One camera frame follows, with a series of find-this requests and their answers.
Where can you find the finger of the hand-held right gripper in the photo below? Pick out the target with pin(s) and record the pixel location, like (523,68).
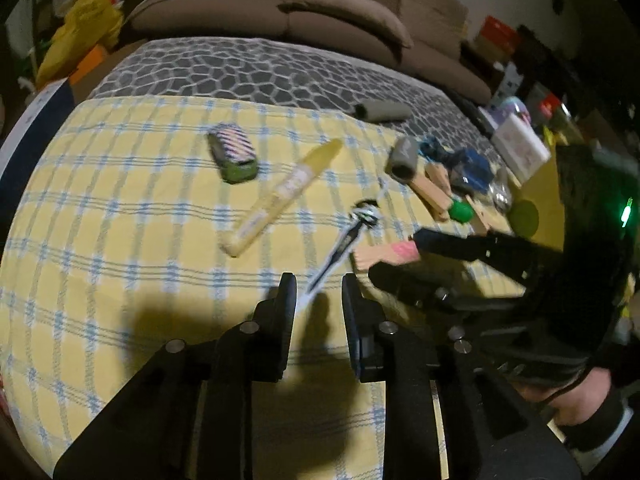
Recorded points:
(450,246)
(405,282)

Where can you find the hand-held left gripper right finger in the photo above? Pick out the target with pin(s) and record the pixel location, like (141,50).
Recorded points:
(352,330)

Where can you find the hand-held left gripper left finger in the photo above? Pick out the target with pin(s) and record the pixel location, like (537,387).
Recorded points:
(282,330)

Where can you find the yellow plastic basket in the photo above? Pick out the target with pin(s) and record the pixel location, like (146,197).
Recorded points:
(545,195)

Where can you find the person's right hand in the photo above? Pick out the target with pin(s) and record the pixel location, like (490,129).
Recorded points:
(585,400)

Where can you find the green spool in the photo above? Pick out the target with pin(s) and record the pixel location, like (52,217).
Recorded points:
(460,211)

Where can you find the plain wooden block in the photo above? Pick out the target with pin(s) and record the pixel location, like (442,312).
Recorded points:
(481,216)
(440,175)
(432,197)

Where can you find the clear plastic wrapper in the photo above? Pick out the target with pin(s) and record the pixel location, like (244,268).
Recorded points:
(500,190)

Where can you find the blue case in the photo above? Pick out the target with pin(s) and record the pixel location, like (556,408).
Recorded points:
(470,167)

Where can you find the black teal packet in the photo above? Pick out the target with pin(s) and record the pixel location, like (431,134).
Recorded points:
(432,149)

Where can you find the grey cylinder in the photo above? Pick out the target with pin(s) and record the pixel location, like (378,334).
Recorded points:
(402,157)

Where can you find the white box with pink print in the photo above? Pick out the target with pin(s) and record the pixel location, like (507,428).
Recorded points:
(520,142)

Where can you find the yellow tube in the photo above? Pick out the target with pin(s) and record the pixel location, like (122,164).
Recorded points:
(285,197)

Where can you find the grey foam roll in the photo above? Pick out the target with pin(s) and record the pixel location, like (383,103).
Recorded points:
(382,110)

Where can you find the yellow blue checked cloth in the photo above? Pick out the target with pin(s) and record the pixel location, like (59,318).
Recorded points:
(125,220)

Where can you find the red box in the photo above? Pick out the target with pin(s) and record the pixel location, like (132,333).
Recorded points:
(497,32)

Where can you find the brown pillow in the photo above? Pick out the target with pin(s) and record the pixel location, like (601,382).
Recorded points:
(350,10)

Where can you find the grey stone-pattern blanket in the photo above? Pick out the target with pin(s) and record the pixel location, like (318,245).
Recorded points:
(250,67)

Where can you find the brown sofa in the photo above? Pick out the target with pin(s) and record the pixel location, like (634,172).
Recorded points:
(225,15)

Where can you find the navy box with white label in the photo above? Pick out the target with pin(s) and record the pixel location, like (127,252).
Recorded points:
(30,130)

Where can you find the orange box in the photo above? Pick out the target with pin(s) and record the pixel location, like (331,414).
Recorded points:
(87,62)

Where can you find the yellow plastic bag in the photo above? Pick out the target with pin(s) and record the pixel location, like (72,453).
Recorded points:
(82,25)

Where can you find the black round wall fixture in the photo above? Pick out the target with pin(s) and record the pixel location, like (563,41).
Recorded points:
(557,5)

